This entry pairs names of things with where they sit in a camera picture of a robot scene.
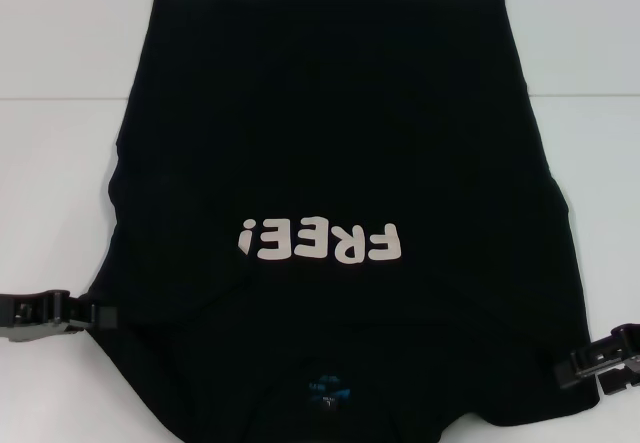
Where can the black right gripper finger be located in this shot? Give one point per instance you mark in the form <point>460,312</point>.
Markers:
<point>622,377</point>
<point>569,374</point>

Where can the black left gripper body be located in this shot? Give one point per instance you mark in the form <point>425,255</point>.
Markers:
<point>22,318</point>

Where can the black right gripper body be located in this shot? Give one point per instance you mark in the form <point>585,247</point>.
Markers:
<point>631,338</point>

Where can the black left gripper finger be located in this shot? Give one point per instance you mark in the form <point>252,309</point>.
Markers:
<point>106,317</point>
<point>67,329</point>

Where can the black FREE print t-shirt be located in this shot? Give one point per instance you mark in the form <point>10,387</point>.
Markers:
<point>320,113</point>

